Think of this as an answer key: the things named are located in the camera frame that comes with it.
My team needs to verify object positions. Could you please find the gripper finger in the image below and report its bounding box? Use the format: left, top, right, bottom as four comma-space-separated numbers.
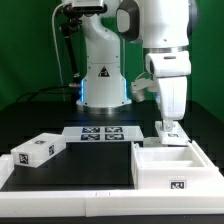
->
162, 120, 174, 131

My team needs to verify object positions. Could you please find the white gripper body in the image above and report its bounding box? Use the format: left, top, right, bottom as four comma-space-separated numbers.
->
145, 51, 191, 120

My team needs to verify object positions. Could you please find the white cabinet body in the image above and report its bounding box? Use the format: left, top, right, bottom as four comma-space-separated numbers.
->
131, 141, 224, 190

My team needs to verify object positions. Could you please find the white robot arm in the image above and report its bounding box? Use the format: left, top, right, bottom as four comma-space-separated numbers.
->
61, 0, 198, 132

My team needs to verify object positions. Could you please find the white flat tag plate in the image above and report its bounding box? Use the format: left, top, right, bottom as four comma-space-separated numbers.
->
62, 126, 144, 142

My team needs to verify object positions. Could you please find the white closed box part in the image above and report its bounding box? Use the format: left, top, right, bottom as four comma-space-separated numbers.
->
11, 133, 66, 168

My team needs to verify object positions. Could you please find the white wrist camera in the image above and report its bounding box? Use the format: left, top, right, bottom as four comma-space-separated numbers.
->
131, 78, 157, 102

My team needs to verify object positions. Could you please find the white U-shaped frame fence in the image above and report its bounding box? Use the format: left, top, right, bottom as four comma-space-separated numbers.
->
0, 155, 224, 217

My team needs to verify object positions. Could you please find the white cable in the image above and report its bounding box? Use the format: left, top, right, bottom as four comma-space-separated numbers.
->
51, 2, 68, 101

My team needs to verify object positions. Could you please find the black cable bundle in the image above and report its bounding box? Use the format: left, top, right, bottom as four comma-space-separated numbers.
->
14, 83, 83, 103

